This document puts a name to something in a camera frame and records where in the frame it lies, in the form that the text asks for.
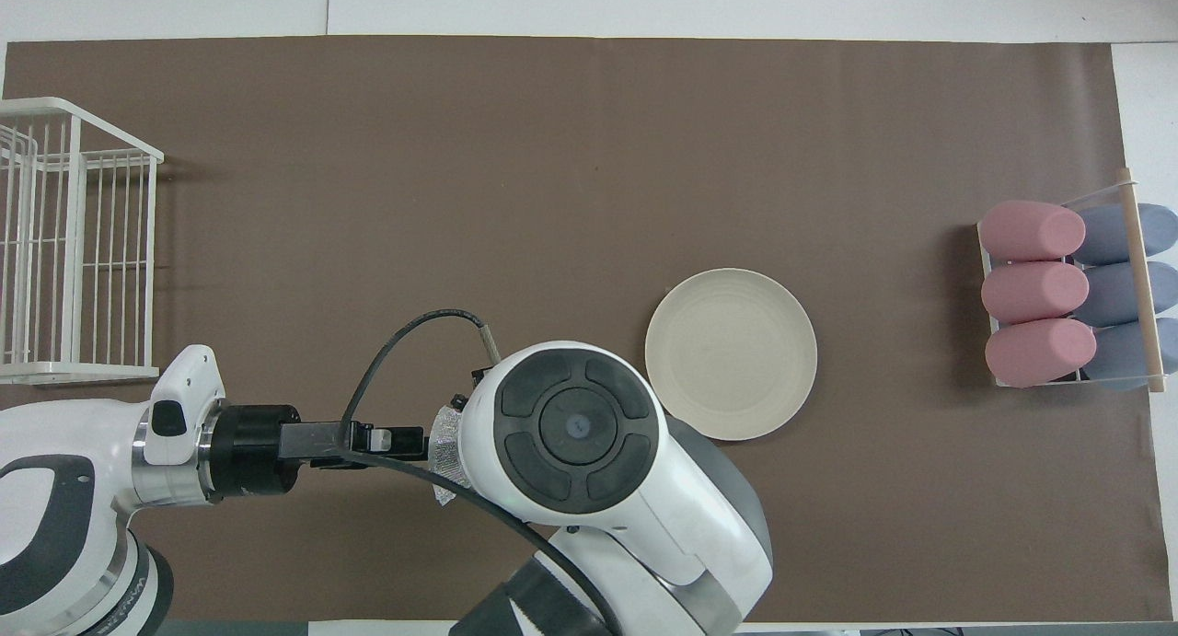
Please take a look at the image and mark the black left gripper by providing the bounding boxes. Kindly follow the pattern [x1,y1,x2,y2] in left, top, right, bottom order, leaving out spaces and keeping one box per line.
[281,422,431,471]

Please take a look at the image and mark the clear plastic bag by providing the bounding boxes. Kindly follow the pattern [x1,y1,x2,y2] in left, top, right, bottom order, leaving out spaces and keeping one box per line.
[426,395,472,508]

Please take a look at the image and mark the cream round plate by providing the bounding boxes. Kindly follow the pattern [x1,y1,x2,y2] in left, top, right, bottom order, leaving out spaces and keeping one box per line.
[644,268,818,443]

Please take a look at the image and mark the brown paper table mat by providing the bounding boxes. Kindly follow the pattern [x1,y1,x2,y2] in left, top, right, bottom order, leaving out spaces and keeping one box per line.
[0,34,1174,623]

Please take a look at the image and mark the pink plastic cup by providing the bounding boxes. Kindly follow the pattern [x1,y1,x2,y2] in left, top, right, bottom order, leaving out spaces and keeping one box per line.
[979,201,1087,262]
[985,318,1098,389]
[981,261,1091,325]

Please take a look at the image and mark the blue plastic cup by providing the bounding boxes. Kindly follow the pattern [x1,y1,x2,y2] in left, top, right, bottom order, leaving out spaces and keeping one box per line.
[1072,261,1178,328]
[1075,203,1178,266]
[1086,318,1178,394]

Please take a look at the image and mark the cup rack with wooden rod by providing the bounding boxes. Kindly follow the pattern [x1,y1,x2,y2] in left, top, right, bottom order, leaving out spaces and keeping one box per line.
[976,167,1168,395]

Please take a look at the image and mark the white wire dish rack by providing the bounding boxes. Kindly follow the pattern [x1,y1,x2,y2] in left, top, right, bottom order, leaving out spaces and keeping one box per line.
[0,97,165,386]

